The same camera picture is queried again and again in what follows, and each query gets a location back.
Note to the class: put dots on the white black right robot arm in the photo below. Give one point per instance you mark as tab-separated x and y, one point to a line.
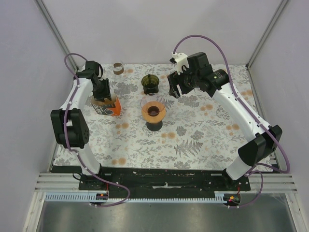
194	71

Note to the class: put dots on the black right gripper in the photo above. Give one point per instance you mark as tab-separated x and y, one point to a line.
174	79

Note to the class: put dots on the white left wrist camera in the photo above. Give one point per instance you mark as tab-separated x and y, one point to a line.
104	74

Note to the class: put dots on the orange coffee filter box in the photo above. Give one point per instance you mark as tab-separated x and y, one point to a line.
114	110

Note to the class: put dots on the brown tape roll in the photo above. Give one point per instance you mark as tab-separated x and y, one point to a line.
118	68

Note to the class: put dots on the dark green glass jar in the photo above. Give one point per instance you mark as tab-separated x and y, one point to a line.
150	84

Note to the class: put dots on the brown paper coffee filters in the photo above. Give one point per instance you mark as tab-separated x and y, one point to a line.
106	102

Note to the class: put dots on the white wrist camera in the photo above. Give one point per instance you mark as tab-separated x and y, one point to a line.
180	61
104	74

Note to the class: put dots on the right aluminium frame post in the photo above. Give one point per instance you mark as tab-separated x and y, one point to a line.
269	28

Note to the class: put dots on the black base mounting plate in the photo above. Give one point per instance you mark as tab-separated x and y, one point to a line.
143	182

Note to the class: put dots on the aluminium front rail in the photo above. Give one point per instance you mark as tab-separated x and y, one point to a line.
273	183

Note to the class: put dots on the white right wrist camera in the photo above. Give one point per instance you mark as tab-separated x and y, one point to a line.
180	61

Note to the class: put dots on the floral patterned table mat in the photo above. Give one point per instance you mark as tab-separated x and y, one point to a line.
197	131

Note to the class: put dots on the clear glass dripper cone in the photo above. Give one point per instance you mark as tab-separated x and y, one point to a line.
150	100

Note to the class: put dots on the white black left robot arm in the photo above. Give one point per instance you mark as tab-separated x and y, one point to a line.
69	125

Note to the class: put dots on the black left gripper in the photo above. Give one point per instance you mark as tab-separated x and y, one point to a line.
102	96

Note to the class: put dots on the round bamboo dripper holder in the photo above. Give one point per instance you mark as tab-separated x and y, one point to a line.
144	115

